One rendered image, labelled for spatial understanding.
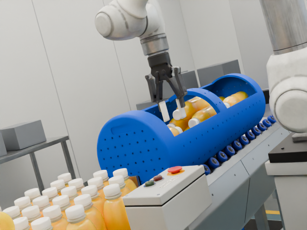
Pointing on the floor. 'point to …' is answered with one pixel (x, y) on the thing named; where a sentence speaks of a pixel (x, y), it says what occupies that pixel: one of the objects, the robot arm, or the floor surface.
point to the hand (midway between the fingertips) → (172, 111)
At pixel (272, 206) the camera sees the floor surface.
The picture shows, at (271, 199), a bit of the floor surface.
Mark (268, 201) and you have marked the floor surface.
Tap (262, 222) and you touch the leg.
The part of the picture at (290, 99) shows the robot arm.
